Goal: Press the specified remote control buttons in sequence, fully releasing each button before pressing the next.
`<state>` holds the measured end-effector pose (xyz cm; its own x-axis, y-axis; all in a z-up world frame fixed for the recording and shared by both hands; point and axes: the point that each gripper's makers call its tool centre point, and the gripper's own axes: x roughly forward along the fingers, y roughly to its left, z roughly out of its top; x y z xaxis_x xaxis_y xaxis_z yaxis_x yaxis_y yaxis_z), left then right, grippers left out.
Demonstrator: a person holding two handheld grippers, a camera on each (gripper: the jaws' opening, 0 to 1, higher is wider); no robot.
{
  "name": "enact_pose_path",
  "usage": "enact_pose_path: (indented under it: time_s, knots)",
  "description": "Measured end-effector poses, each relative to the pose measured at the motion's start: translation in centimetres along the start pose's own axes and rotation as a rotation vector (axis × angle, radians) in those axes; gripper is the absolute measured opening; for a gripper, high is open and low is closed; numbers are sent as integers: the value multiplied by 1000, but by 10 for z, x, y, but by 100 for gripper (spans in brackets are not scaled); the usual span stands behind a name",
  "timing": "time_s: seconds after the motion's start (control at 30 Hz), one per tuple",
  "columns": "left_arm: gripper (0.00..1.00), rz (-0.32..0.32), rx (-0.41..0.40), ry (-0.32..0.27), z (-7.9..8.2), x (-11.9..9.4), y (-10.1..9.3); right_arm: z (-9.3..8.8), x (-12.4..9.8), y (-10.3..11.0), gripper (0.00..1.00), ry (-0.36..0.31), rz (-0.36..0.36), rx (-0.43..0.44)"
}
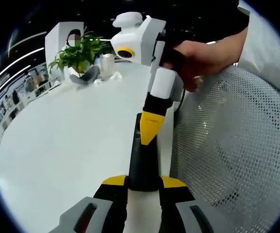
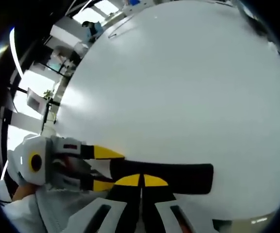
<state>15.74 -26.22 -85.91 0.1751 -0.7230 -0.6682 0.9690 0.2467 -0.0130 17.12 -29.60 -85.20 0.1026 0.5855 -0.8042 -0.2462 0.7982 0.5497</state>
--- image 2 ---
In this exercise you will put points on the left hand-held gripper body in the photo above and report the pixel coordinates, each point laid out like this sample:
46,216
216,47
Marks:
21,157

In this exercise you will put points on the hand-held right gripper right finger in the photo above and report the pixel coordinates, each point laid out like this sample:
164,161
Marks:
154,194

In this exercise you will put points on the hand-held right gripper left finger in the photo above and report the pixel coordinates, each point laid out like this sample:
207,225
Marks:
127,194

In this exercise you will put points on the black cloth strip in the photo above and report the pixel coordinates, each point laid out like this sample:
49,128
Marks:
178,177

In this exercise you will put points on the person's left hand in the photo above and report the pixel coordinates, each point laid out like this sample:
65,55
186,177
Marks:
24,191

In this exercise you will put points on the computer monitor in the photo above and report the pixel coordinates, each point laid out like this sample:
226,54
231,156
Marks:
35,99

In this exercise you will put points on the small green plant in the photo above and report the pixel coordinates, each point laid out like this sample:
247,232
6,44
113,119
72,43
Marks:
48,94

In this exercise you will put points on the blue box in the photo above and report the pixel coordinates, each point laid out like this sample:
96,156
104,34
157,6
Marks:
134,2

